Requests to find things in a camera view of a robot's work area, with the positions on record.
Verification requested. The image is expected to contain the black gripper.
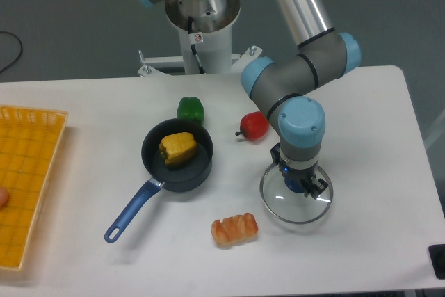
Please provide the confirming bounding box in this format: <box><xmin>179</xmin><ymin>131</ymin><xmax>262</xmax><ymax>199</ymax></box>
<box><xmin>270</xmin><ymin>143</ymin><xmax>328</xmax><ymax>199</ymax></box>

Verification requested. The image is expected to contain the glass pot lid blue knob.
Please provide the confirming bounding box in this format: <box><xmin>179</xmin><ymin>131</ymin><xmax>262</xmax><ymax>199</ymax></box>
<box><xmin>259</xmin><ymin>163</ymin><xmax>334</xmax><ymax>225</ymax></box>

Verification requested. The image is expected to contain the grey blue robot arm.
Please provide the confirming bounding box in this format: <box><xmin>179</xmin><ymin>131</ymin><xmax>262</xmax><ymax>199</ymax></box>
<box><xmin>139</xmin><ymin>0</ymin><xmax>361</xmax><ymax>198</ymax></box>

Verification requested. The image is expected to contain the red bell pepper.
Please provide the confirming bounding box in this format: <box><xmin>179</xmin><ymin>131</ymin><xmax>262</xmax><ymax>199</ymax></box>
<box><xmin>235</xmin><ymin>111</ymin><xmax>270</xmax><ymax>141</ymax></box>

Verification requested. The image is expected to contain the orange striped bread loaf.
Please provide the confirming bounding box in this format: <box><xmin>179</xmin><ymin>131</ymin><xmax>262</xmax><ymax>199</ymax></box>
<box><xmin>211</xmin><ymin>213</ymin><xmax>259</xmax><ymax>247</ymax></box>

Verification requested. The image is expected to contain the black device at table edge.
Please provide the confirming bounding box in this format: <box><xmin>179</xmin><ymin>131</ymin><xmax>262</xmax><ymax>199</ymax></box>
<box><xmin>428</xmin><ymin>244</ymin><xmax>445</xmax><ymax>280</ymax></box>

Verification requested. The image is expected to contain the yellow bell pepper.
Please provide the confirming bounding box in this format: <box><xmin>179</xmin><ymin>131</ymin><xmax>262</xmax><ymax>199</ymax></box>
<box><xmin>159</xmin><ymin>132</ymin><xmax>197</xmax><ymax>168</ymax></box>

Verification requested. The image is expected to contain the green bell pepper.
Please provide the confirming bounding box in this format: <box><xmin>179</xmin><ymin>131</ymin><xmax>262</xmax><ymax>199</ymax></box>
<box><xmin>176</xmin><ymin>96</ymin><xmax>204</xmax><ymax>125</ymax></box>

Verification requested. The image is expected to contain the yellow wicker basket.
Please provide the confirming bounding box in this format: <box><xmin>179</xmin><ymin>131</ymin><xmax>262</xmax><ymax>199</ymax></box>
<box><xmin>1</xmin><ymin>105</ymin><xmax>68</xmax><ymax>271</ymax></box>

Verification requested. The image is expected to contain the dark pot blue handle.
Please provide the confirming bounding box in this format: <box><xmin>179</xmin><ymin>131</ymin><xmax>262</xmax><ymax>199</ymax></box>
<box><xmin>104</xmin><ymin>118</ymin><xmax>213</xmax><ymax>243</ymax></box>

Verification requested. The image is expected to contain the black cable on floor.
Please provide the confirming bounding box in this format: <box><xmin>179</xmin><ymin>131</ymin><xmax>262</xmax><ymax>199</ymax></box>
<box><xmin>0</xmin><ymin>31</ymin><xmax>24</xmax><ymax>74</ymax></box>

